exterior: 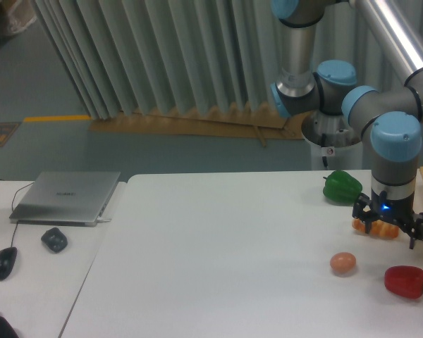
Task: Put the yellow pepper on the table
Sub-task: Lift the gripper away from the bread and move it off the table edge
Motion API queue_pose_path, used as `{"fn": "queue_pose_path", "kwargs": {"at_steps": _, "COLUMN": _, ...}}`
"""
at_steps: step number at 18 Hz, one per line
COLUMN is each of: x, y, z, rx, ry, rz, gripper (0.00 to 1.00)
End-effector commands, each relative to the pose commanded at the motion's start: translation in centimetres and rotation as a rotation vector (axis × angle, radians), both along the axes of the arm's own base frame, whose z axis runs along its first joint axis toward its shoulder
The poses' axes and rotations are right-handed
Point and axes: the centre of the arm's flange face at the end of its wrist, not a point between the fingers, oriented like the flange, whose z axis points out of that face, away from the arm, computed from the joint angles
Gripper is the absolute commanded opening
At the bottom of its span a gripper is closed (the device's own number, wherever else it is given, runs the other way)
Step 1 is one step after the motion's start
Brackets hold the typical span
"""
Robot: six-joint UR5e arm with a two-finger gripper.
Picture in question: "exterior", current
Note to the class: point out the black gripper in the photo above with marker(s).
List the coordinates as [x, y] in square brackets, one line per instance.
[393, 211]

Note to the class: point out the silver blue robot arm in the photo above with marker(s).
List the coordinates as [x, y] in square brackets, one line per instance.
[387, 123]

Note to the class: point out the green bell pepper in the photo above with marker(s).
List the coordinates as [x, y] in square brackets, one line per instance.
[341, 187]

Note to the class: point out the red bell pepper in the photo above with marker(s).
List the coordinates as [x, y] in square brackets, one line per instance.
[405, 281]

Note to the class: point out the bread loaf piece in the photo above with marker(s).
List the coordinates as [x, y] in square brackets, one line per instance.
[378, 229]

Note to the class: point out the brown egg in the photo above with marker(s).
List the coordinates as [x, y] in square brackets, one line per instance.
[343, 262]

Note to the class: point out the brown cardboard sheet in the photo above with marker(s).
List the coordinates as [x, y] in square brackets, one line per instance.
[262, 124]

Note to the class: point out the white usb plug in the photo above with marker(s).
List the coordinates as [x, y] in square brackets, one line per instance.
[104, 220]

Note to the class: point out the grey pleated curtain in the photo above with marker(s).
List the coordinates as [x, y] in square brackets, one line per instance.
[244, 60]

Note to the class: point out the silver laptop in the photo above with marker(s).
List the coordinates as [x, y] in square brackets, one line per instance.
[66, 198]

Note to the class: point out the small black controller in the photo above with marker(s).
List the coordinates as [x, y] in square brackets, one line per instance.
[54, 240]

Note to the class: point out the black computer mouse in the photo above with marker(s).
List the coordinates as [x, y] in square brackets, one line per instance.
[7, 261]

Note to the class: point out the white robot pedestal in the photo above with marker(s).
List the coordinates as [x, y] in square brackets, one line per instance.
[332, 142]

